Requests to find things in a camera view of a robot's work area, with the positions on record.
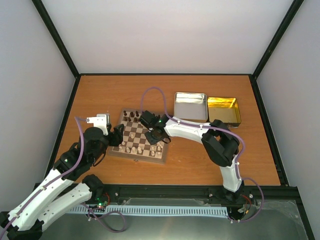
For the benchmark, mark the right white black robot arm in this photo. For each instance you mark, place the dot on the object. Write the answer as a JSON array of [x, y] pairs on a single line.
[[220, 144]]

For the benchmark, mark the black frame rail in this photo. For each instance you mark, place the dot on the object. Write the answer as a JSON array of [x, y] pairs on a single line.
[[212, 194]]

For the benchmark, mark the silver open tin box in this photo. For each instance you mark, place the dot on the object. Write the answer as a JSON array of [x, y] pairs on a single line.
[[191, 106]]

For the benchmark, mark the white chess bishop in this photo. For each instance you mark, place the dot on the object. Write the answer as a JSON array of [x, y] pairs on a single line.
[[134, 150]]

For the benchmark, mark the gold tin lid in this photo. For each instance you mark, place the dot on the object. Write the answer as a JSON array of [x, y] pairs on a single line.
[[225, 109]]

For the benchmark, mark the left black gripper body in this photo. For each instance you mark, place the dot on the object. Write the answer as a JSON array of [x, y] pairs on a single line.
[[116, 141]]

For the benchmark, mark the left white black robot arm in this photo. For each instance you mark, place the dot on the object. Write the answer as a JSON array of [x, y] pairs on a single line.
[[47, 202]]

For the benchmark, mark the wooden chess board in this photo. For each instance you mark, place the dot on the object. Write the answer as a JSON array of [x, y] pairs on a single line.
[[134, 136]]

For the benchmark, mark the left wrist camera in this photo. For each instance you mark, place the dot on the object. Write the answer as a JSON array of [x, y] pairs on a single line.
[[101, 121]]

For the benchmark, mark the light blue cable duct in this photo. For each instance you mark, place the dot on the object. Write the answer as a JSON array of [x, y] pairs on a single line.
[[155, 211]]

